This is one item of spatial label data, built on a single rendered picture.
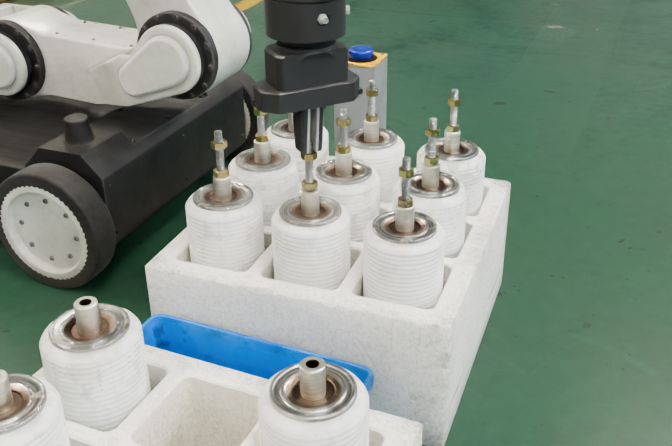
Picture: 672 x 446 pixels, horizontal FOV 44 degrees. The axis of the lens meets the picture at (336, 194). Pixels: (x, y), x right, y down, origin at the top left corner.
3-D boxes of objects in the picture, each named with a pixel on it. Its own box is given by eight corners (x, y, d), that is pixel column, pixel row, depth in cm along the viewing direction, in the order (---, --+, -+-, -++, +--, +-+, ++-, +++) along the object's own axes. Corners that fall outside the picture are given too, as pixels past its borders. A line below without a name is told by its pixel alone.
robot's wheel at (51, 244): (4, 276, 135) (-21, 164, 126) (25, 261, 139) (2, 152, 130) (106, 302, 128) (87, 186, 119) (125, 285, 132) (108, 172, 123)
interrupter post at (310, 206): (297, 216, 100) (296, 191, 98) (306, 207, 102) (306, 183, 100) (314, 220, 99) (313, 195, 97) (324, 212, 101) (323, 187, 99)
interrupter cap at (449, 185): (430, 169, 111) (430, 165, 111) (472, 189, 106) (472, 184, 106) (388, 185, 107) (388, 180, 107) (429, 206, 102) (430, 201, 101)
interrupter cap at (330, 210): (267, 220, 99) (267, 215, 99) (299, 195, 105) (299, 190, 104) (323, 234, 96) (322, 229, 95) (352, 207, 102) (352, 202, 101)
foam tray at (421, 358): (158, 379, 111) (143, 265, 103) (277, 241, 144) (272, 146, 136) (442, 451, 99) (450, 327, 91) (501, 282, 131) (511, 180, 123)
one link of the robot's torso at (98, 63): (-51, 27, 142) (184, 15, 123) (29, 0, 159) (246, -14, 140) (-23, 112, 148) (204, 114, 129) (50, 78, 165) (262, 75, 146)
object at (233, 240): (183, 314, 113) (170, 195, 104) (242, 288, 118) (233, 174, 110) (222, 347, 106) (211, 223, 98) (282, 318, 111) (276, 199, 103)
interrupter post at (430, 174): (430, 181, 108) (431, 158, 106) (443, 187, 106) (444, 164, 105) (416, 186, 107) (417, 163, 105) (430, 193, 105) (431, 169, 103)
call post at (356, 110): (334, 233, 146) (332, 63, 132) (347, 215, 152) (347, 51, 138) (372, 240, 144) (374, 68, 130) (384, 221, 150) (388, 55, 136)
